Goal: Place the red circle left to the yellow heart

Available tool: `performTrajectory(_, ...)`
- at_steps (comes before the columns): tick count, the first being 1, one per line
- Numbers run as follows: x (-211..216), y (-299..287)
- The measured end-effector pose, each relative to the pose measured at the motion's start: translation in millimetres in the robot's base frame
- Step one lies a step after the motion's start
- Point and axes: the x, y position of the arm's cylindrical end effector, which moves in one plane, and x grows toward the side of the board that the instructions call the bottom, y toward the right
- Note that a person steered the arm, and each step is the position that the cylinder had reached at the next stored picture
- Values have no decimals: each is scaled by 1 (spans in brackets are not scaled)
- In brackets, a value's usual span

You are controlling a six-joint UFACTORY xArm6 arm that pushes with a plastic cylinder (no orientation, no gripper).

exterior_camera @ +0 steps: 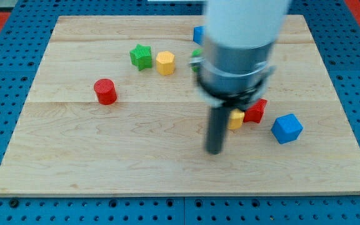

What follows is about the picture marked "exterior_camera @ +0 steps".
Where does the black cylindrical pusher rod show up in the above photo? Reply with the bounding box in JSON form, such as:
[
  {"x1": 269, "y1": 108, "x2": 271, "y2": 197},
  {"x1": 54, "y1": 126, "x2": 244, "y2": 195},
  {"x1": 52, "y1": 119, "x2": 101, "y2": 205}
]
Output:
[{"x1": 205, "y1": 107, "x2": 230, "y2": 155}]

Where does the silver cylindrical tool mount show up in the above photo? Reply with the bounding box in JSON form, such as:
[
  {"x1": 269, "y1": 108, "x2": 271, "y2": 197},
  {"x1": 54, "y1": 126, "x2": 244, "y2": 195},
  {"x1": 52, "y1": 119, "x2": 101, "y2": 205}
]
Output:
[{"x1": 190, "y1": 36, "x2": 274, "y2": 109}]

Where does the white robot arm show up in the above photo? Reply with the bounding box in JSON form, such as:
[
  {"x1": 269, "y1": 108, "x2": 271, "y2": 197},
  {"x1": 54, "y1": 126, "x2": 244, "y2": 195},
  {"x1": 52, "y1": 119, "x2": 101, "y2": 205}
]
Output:
[{"x1": 190, "y1": 0, "x2": 291, "y2": 154}]

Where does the blue block behind arm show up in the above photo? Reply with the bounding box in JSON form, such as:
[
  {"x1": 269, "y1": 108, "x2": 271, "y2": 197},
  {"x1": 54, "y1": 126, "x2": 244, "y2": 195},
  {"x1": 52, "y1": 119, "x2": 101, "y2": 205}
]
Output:
[{"x1": 192, "y1": 26, "x2": 204, "y2": 46}]

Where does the green block behind arm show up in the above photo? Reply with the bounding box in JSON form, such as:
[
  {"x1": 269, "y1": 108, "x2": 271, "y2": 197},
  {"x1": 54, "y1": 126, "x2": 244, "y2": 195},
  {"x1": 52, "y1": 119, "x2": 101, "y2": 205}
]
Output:
[{"x1": 191, "y1": 49, "x2": 203, "y2": 73}]

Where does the yellow heart block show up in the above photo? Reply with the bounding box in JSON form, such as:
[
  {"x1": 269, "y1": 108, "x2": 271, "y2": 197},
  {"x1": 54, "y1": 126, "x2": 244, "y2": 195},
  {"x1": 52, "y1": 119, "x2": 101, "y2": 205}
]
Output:
[{"x1": 227, "y1": 109, "x2": 244, "y2": 130}]

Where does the red star block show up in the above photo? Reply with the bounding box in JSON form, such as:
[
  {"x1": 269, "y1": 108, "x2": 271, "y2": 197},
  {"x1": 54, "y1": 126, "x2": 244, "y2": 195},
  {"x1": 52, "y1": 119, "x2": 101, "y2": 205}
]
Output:
[{"x1": 243, "y1": 99, "x2": 268, "y2": 124}]

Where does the yellow hexagon block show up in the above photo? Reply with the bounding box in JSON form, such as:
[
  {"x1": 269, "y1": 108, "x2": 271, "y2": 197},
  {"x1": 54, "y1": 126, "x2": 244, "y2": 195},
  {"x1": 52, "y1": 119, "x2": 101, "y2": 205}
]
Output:
[{"x1": 156, "y1": 51, "x2": 175, "y2": 76}]

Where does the blue cube block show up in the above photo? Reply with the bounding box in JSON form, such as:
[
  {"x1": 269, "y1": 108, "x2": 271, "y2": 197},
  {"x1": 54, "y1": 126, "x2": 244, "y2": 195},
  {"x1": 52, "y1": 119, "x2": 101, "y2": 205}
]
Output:
[{"x1": 271, "y1": 114, "x2": 303, "y2": 144}]

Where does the green star block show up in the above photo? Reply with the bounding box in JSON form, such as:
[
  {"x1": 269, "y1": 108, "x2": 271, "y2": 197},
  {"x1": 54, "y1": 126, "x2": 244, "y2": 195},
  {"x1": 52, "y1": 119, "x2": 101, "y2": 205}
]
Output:
[{"x1": 129, "y1": 44, "x2": 153, "y2": 71}]

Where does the wooden board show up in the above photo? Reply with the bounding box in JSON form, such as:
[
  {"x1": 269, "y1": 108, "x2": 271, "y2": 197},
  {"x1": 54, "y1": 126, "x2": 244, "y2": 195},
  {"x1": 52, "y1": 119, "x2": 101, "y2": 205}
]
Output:
[{"x1": 0, "y1": 15, "x2": 360, "y2": 198}]

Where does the red cylinder block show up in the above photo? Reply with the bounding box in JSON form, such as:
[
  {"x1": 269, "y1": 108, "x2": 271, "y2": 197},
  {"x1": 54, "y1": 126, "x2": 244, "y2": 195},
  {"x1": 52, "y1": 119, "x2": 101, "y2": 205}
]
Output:
[{"x1": 93, "y1": 78, "x2": 118, "y2": 105}]

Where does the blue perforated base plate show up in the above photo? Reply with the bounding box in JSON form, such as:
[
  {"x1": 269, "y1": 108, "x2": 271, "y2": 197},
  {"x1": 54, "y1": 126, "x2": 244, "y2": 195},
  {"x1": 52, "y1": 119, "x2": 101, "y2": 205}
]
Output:
[{"x1": 0, "y1": 1, "x2": 360, "y2": 224}]

